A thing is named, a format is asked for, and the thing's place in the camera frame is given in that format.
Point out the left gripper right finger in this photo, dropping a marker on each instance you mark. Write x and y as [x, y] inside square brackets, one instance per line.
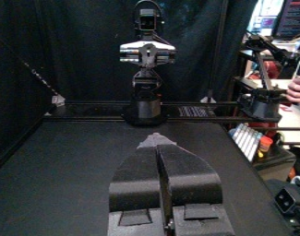
[193, 178]

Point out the person's hand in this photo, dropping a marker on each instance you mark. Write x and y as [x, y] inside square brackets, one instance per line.
[296, 90]

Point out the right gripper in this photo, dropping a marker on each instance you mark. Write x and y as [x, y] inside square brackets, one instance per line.
[147, 53]

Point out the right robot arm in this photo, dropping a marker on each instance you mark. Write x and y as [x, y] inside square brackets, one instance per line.
[146, 101]

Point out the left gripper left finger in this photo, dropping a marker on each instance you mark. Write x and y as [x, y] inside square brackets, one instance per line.
[132, 178]

